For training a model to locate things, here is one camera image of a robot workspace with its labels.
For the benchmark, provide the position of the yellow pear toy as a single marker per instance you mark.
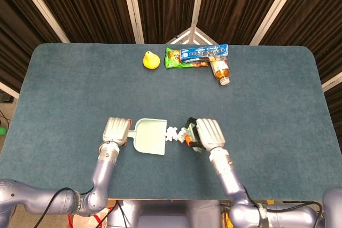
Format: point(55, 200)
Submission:
point(151, 61)

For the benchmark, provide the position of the mint green plastic dustpan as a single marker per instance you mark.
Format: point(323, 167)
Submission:
point(149, 137)

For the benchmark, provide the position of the mint green hand broom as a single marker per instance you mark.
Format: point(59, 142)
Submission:
point(191, 128)

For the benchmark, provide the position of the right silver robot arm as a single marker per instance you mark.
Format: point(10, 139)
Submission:
point(227, 174)

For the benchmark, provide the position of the white partition frame foot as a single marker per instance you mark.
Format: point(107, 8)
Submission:
point(191, 35)

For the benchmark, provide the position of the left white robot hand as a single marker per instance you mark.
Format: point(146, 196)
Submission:
point(115, 130)

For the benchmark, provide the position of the blue felt table mat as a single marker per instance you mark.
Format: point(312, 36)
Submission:
point(80, 92)

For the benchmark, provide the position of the red and white bag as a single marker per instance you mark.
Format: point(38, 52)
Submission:
point(80, 221)

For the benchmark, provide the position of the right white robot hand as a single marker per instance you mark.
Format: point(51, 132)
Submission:
point(212, 133)

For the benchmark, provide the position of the green snack bag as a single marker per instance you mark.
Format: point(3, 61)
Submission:
point(172, 58)

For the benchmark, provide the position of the green ball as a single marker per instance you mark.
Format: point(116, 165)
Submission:
point(2, 131)

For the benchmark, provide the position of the amber tea bottle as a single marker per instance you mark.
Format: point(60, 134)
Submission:
point(220, 70)

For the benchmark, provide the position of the blue cookie box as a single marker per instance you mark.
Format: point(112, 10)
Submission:
point(204, 51)

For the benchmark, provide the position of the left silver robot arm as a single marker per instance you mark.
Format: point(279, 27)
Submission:
point(102, 172)

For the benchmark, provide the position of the white partition frame post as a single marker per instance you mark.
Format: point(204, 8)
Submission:
point(278, 6)
point(198, 1)
point(8, 89)
point(40, 5)
point(332, 81)
point(132, 6)

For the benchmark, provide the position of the silver robot torso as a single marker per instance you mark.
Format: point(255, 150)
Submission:
point(165, 214)

